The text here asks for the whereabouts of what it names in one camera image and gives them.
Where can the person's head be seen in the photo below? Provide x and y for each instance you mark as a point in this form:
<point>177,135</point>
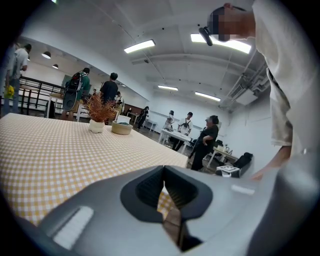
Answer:
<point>237,22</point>

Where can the black pendant lamp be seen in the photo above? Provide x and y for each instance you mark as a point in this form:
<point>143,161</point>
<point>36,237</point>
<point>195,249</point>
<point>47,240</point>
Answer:
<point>46,55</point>
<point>55,66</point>

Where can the long ceiling light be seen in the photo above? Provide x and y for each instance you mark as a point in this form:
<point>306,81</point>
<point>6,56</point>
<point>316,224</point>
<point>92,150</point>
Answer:
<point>167,87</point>
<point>139,46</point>
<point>235,45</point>
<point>207,96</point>

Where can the yellow flower bunch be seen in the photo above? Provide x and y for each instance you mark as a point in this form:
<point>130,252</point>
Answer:
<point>9,92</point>

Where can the white ceiling air unit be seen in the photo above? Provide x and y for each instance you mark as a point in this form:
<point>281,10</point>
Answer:
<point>246,97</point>

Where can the white work table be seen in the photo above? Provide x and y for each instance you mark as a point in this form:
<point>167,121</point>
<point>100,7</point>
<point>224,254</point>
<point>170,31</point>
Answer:
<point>56,96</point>
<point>223,154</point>
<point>175,135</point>

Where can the black backpack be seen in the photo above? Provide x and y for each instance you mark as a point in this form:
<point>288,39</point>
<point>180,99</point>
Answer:
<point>74,82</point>

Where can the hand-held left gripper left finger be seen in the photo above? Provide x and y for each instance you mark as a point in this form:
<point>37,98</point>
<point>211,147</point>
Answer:
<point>105,212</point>

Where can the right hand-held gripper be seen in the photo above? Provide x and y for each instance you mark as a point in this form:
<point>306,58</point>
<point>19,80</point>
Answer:
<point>228,170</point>

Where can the black head-mounted camera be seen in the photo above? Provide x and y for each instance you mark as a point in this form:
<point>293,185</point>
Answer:
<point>206,36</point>

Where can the orange plant in white pot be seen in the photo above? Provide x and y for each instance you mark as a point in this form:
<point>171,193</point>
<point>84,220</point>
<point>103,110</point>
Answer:
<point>98,112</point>

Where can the woven beige bowl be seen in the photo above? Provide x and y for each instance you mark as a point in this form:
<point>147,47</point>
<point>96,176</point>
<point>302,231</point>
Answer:
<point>121,128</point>

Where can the person's right forearm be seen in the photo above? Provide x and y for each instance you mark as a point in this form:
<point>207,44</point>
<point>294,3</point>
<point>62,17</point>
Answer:
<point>277,160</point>

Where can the person's white t-shirt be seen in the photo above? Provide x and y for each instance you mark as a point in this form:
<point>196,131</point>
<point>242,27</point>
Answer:
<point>292,75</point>

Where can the black bag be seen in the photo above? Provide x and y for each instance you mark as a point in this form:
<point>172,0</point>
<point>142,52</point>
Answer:
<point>243,161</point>

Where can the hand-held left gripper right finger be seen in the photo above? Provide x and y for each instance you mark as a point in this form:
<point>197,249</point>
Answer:
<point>225,212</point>

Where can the black metal railing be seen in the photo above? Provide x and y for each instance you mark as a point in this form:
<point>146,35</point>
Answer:
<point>40,92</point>

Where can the yellow checkered cloth table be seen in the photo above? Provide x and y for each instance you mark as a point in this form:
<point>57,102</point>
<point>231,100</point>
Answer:
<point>62,155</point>

